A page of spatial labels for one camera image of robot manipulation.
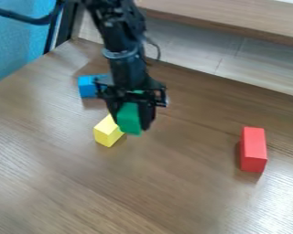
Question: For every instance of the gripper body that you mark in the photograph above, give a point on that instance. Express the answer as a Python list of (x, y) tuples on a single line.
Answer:
[(130, 83)]

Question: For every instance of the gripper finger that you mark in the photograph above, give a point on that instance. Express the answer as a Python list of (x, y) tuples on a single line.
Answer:
[(147, 114), (112, 111)]

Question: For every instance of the green rectangular block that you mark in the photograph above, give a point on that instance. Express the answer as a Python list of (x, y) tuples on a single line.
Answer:
[(129, 119)]

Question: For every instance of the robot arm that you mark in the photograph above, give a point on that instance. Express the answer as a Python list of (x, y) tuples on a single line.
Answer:
[(120, 33)]

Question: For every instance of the yellow rectangular block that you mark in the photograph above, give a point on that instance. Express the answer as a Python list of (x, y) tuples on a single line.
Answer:
[(107, 132)]

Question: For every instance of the blue rectangular block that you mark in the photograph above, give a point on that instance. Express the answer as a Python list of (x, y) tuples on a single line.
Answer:
[(88, 86)]

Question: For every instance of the red rectangular block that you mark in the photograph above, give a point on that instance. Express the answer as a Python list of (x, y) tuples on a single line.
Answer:
[(253, 149)]

